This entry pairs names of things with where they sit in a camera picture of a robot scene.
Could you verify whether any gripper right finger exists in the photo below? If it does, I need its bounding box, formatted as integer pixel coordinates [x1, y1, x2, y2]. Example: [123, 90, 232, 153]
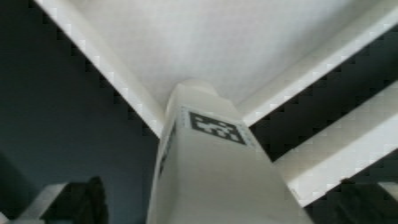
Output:
[379, 182, 398, 201]

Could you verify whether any white U-shaped fence wall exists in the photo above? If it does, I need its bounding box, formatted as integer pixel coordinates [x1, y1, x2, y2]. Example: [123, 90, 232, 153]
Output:
[274, 81, 398, 206]

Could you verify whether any white desk top tray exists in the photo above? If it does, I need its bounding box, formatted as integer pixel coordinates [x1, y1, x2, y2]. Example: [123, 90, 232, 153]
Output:
[34, 0, 398, 130]

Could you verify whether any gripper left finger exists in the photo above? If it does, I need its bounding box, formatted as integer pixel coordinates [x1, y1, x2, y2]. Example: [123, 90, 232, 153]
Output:
[11, 183, 66, 224]

